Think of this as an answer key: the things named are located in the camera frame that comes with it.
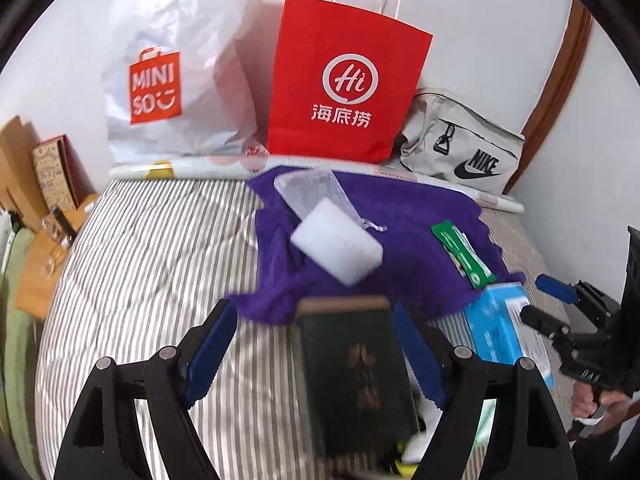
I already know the rolled white printed paper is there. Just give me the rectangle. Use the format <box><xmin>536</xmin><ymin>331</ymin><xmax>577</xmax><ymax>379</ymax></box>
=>
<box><xmin>109</xmin><ymin>152</ymin><xmax>525</xmax><ymax>216</ymax></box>

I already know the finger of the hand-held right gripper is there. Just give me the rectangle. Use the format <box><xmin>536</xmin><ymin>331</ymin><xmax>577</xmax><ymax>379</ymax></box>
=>
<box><xmin>536</xmin><ymin>274</ymin><xmax>583</xmax><ymax>307</ymax></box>
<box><xmin>520</xmin><ymin>305</ymin><xmax>576</xmax><ymax>356</ymax></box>

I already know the brown wooden door frame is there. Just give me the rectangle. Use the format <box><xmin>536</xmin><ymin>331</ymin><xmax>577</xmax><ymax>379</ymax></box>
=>
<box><xmin>502</xmin><ymin>0</ymin><xmax>593</xmax><ymax>196</ymax></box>

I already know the red paper bag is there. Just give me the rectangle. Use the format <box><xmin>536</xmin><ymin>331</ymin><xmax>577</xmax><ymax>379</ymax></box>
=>
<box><xmin>266</xmin><ymin>0</ymin><xmax>434</xmax><ymax>165</ymax></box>

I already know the dark green tin box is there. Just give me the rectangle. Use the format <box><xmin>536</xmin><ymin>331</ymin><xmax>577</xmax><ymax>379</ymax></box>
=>
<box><xmin>292</xmin><ymin>296</ymin><xmax>421</xmax><ymax>461</ymax></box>

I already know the clear bag with white sponge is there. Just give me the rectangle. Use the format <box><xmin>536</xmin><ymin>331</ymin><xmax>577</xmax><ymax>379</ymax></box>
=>
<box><xmin>274</xmin><ymin>167</ymin><xmax>388</xmax><ymax>287</ymax></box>

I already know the blue tissue pack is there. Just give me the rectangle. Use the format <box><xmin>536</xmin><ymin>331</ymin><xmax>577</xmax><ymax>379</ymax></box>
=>
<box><xmin>462</xmin><ymin>282</ymin><xmax>563</xmax><ymax>391</ymax></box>

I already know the patterned hardcover book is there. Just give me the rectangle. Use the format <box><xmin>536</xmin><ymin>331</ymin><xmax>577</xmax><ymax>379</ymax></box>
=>
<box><xmin>32</xmin><ymin>134</ymin><xmax>81</xmax><ymax>213</ymax></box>

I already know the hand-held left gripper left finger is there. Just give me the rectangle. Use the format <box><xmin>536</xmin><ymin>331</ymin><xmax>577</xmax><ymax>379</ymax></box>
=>
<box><xmin>54</xmin><ymin>299</ymin><xmax>238</xmax><ymax>480</ymax></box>

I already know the person's right forearm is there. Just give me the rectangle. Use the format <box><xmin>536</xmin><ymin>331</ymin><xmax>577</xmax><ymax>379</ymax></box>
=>
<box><xmin>570</xmin><ymin>412</ymin><xmax>640</xmax><ymax>480</ymax></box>

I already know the grey waist bag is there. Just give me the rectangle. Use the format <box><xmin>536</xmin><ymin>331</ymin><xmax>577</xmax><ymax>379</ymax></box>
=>
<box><xmin>399</xmin><ymin>87</ymin><xmax>527</xmax><ymax>195</ymax></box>

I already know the striped mattress bed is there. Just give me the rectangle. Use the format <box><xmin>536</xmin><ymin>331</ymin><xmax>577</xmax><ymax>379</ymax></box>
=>
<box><xmin>34</xmin><ymin>175</ymin><xmax>581</xmax><ymax>480</ymax></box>

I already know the wooden nightstand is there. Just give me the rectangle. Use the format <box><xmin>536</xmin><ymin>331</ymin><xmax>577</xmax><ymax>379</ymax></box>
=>
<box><xmin>14</xmin><ymin>192</ymin><xmax>101</xmax><ymax>321</ymax></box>

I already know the small black box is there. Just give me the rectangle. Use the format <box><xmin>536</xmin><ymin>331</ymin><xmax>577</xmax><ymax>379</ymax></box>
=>
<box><xmin>50</xmin><ymin>207</ymin><xmax>78</xmax><ymax>238</ymax></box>

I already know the light green blanket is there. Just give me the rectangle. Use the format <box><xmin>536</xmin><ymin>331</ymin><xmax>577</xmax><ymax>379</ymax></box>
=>
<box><xmin>0</xmin><ymin>225</ymin><xmax>38</xmax><ymax>431</ymax></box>

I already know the white plastic shopping bag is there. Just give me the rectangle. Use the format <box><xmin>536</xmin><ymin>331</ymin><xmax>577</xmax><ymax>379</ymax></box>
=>
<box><xmin>101</xmin><ymin>0</ymin><xmax>271</xmax><ymax>161</ymax></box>

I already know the person's right hand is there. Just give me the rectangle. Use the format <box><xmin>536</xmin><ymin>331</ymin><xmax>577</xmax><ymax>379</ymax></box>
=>
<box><xmin>571</xmin><ymin>380</ymin><xmax>633</xmax><ymax>436</ymax></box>

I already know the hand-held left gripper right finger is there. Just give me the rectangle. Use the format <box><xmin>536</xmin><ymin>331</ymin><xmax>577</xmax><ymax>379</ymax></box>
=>
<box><xmin>392</xmin><ymin>301</ymin><xmax>573</xmax><ymax>480</ymax></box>

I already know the green wet wipe packet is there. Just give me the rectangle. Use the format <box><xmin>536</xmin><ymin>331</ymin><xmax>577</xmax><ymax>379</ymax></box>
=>
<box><xmin>431</xmin><ymin>221</ymin><xmax>497</xmax><ymax>290</ymax></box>

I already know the wooden headboard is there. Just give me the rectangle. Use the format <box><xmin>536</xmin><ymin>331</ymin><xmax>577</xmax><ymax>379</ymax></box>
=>
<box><xmin>0</xmin><ymin>115</ymin><xmax>48</xmax><ymax>231</ymax></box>

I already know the purple towel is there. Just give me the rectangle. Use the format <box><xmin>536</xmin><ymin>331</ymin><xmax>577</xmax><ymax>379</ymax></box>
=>
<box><xmin>224</xmin><ymin>165</ymin><xmax>526</xmax><ymax>326</ymax></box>

